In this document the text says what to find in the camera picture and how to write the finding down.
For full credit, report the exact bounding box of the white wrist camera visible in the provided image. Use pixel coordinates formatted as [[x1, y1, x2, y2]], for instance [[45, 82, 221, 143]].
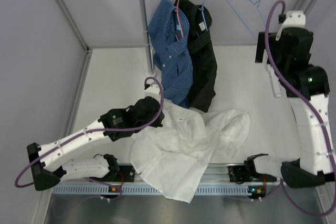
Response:
[[276, 10, 306, 41], [144, 82, 163, 104]]

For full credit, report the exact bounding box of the blue checked shirt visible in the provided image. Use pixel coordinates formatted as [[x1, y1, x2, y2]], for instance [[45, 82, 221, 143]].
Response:
[[148, 0, 193, 108]]

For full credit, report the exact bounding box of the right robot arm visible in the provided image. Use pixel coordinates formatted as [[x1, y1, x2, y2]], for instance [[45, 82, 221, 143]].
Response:
[[244, 27, 334, 188]]

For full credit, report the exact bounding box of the white shirt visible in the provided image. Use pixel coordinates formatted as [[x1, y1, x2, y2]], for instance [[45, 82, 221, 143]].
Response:
[[130, 102, 250, 203]]

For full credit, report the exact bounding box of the blue wire hanger with shirt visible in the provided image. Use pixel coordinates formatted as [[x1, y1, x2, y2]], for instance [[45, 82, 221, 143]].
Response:
[[199, 0, 208, 31]]

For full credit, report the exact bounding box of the aluminium mounting rail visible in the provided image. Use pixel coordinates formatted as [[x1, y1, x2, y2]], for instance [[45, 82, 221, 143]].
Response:
[[119, 163, 278, 185]]

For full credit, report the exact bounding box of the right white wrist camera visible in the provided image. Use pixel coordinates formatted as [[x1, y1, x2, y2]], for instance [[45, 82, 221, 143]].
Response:
[[276, 10, 306, 41]]

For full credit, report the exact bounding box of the grey slotted cable duct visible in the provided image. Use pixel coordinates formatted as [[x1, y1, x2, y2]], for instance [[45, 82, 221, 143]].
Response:
[[52, 183, 265, 196]]

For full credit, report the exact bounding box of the black shirt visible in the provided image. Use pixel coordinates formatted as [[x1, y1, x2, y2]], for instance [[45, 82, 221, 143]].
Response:
[[174, 0, 217, 112]]

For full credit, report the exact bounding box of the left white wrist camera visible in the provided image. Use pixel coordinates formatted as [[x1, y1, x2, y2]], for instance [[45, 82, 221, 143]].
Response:
[[144, 82, 163, 104]]

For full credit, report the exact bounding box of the pink wire hanger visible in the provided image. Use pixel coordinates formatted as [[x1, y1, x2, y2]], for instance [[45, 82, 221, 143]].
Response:
[[175, 0, 184, 40]]

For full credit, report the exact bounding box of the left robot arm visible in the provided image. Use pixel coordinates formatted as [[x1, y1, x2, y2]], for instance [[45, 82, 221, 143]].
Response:
[[27, 97, 164, 191]]

